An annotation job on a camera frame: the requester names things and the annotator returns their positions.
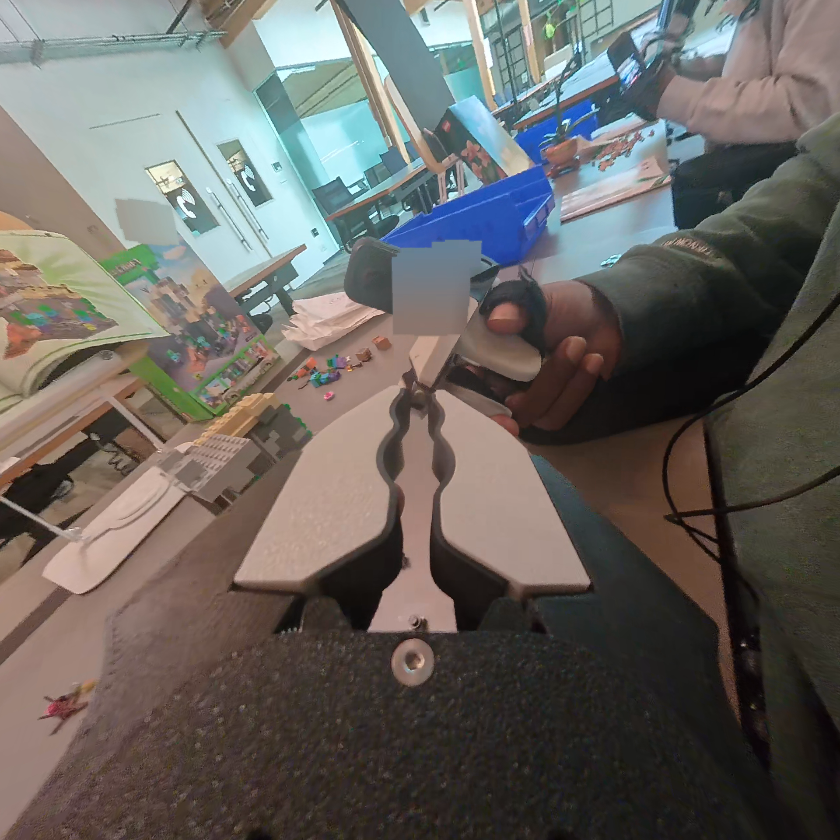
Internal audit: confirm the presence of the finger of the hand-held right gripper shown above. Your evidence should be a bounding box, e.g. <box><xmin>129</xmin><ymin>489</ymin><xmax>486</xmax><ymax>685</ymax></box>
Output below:
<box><xmin>408</xmin><ymin>333</ymin><xmax>468</xmax><ymax>392</ymax></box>

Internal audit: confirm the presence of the black cord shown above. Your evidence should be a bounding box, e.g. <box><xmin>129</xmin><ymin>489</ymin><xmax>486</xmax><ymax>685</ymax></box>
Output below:
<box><xmin>661</xmin><ymin>295</ymin><xmax>840</xmax><ymax>756</ymax></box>

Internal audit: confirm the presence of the black meeting chair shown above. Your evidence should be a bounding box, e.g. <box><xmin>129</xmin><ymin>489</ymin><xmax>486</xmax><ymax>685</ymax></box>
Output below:
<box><xmin>311</xmin><ymin>176</ymin><xmax>401</xmax><ymax>253</ymax></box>

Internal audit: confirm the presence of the person's right hand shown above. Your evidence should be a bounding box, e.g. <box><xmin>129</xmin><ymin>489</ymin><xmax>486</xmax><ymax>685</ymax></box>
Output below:
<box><xmin>486</xmin><ymin>281</ymin><xmax>623</xmax><ymax>437</ymax></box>

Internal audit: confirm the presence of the toy brick building model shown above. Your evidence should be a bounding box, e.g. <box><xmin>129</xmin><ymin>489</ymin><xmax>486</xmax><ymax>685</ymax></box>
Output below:
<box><xmin>157</xmin><ymin>392</ymin><xmax>312</xmax><ymax>505</ymax></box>

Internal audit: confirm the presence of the person's right forearm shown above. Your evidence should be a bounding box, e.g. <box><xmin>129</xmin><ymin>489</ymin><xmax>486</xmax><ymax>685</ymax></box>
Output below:
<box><xmin>581</xmin><ymin>115</ymin><xmax>840</xmax><ymax>421</ymax></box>

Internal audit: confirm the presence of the white rounded board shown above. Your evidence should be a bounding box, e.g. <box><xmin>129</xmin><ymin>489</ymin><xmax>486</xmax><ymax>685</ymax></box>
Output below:
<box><xmin>42</xmin><ymin>459</ymin><xmax>188</xmax><ymax>595</ymax></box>

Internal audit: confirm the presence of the grey desk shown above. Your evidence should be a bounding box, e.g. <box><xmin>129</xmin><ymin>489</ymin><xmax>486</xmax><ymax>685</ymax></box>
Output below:
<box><xmin>0</xmin><ymin>223</ymin><xmax>729</xmax><ymax>828</ymax></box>

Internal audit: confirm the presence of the wood-edged meeting table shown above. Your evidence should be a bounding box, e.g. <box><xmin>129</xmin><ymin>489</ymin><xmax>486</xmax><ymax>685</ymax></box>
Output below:
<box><xmin>325</xmin><ymin>157</ymin><xmax>434</xmax><ymax>224</ymax></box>

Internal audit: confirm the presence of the wood-edged side table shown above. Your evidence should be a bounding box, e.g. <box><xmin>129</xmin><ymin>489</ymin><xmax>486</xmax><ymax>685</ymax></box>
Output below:
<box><xmin>223</xmin><ymin>244</ymin><xmax>308</xmax><ymax>316</ymax></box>

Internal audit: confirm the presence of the large flat picture book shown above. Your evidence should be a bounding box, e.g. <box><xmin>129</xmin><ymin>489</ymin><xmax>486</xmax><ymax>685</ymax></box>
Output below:
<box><xmin>559</xmin><ymin>157</ymin><xmax>673</xmax><ymax>223</ymax></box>

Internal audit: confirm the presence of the blue flower picture box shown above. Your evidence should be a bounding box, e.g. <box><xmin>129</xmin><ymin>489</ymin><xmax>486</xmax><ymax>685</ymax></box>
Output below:
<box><xmin>436</xmin><ymin>95</ymin><xmax>532</xmax><ymax>186</ymax></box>

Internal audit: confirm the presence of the open instruction booklet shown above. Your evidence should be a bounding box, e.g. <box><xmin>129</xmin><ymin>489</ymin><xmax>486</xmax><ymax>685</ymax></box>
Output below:
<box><xmin>0</xmin><ymin>230</ymin><xmax>172</xmax><ymax>414</ymax></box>

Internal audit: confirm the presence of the person's green sweatshirt torso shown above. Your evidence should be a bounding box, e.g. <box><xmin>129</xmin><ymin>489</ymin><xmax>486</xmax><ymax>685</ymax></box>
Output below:
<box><xmin>705</xmin><ymin>217</ymin><xmax>840</xmax><ymax>840</ymax></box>

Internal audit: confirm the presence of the black square panel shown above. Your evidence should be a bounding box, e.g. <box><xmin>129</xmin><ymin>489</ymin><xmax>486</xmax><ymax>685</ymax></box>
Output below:
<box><xmin>341</xmin><ymin>0</ymin><xmax>455</xmax><ymax>109</ymax></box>

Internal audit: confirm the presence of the brown potted plant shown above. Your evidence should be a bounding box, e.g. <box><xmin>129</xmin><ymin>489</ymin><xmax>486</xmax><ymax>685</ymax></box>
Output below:
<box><xmin>538</xmin><ymin>66</ymin><xmax>601</xmax><ymax>173</ymax></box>

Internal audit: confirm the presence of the green toy set box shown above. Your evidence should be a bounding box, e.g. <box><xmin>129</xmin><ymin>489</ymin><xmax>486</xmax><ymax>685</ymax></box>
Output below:
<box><xmin>98</xmin><ymin>239</ymin><xmax>282</xmax><ymax>422</ymax></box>

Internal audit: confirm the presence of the blue plastic bin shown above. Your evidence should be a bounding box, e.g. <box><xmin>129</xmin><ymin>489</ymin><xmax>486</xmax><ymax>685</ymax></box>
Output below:
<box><xmin>381</xmin><ymin>164</ymin><xmax>555</xmax><ymax>266</ymax></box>

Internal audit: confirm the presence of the white paper bag pile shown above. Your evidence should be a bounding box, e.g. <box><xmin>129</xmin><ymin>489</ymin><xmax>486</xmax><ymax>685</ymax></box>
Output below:
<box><xmin>281</xmin><ymin>292</ymin><xmax>387</xmax><ymax>352</ymax></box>

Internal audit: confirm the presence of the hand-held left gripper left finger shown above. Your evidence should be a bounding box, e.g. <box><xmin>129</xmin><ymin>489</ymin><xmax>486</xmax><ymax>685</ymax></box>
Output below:
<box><xmin>233</xmin><ymin>386</ymin><xmax>404</xmax><ymax>630</ymax></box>

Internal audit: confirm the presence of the heap of colourful toy pieces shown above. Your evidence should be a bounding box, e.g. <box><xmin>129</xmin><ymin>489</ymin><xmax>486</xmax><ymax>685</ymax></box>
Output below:
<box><xmin>289</xmin><ymin>353</ymin><xmax>358</xmax><ymax>391</ymax></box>

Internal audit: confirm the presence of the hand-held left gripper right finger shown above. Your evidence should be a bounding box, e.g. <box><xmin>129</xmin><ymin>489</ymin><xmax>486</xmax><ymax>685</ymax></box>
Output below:
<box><xmin>428</xmin><ymin>390</ymin><xmax>593</xmax><ymax>630</ymax></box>

